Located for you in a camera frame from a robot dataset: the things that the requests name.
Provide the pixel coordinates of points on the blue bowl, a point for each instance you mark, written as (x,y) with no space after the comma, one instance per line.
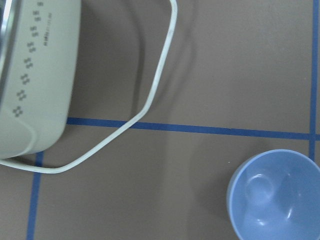
(275,195)

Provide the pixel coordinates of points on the cream two-slot toaster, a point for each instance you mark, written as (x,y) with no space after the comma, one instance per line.
(38,55)

